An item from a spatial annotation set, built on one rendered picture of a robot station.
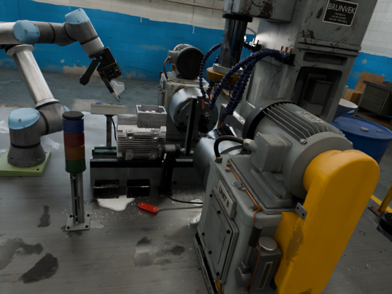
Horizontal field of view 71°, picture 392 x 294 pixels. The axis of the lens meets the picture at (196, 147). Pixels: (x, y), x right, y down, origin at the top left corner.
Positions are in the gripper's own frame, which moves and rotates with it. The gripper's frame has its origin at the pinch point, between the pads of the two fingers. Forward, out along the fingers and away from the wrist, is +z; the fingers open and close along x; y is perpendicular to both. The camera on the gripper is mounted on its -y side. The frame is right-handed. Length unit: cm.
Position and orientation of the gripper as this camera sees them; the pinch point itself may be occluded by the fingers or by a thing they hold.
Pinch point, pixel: (116, 98)
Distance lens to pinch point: 124.7
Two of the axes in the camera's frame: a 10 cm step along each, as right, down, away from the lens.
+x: -2.5, -4.4, 8.6
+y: 9.0, -4.4, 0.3
